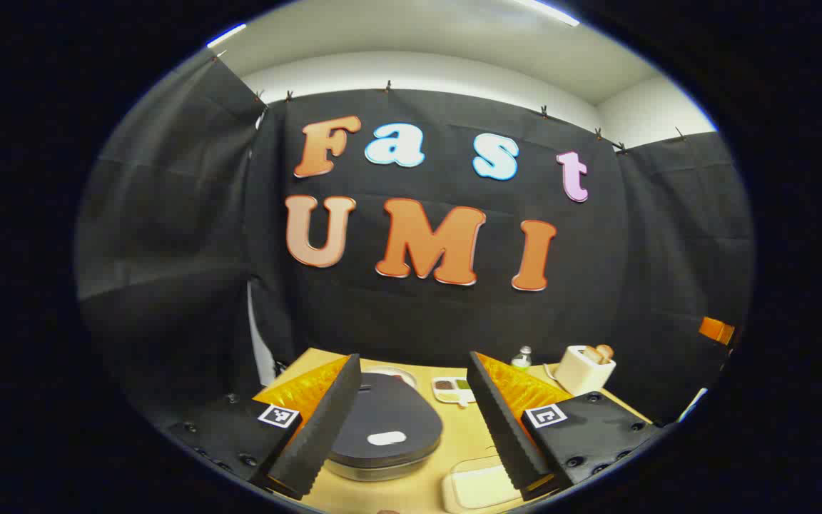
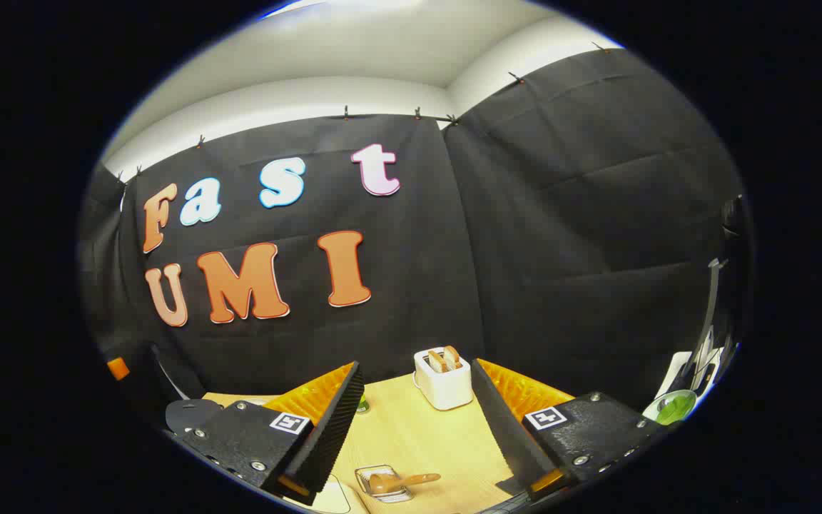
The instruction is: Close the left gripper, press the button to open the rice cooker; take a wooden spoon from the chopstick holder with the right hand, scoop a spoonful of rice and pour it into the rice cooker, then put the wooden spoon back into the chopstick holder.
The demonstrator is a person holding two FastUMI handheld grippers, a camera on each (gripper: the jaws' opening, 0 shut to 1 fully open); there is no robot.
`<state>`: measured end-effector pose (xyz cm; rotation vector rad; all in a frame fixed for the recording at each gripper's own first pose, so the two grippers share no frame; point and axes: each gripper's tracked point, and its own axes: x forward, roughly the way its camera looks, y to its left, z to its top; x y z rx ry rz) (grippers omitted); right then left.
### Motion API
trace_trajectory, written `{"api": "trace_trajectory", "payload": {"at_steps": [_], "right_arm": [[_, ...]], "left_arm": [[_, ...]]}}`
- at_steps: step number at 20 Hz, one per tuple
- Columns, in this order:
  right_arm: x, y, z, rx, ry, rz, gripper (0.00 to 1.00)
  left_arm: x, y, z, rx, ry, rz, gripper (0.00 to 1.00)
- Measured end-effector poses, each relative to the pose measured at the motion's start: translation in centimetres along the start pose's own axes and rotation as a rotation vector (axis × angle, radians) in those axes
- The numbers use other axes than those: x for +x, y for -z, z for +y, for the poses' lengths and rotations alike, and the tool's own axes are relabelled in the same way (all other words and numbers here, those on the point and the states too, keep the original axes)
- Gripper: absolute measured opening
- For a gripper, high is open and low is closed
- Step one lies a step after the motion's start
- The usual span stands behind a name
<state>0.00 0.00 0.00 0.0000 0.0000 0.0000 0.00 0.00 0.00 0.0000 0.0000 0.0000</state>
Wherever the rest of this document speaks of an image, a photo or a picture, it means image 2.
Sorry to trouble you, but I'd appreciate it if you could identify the white toaster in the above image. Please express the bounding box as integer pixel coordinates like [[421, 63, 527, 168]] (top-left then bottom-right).
[[413, 348, 474, 410]]

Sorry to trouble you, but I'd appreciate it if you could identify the wire chopstick holder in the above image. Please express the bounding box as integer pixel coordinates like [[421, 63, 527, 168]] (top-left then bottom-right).
[[355, 465, 413, 503]]

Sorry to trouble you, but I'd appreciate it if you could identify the row of small backdrop clips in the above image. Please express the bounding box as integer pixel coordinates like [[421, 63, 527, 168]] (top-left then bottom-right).
[[115, 41, 608, 183]]

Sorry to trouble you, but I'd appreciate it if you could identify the black backdrop cloth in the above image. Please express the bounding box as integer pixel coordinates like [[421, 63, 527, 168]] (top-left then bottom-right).
[[77, 46, 751, 422]]

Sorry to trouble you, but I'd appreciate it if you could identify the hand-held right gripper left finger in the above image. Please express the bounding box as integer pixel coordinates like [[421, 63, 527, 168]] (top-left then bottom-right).
[[168, 361, 367, 506]]

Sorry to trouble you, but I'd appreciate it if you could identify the dark metal stand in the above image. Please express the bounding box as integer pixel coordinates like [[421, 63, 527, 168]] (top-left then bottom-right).
[[696, 196, 747, 372]]

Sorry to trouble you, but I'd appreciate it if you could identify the white board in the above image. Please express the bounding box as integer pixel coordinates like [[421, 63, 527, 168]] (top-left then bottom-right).
[[657, 348, 726, 400]]

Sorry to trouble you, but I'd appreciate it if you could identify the green and white round object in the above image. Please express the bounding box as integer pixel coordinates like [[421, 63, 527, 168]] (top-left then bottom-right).
[[643, 389, 697, 427]]

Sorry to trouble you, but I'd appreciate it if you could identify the black and cream rice cooker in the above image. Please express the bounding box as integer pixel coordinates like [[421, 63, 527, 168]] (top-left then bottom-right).
[[166, 398, 224, 435]]

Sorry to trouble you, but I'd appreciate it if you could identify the white square rice box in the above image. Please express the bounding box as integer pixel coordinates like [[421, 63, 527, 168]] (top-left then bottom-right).
[[290, 475, 352, 514]]

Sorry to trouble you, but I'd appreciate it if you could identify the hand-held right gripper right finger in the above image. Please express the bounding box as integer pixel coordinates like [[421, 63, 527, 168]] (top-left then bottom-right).
[[471, 358, 665, 502]]

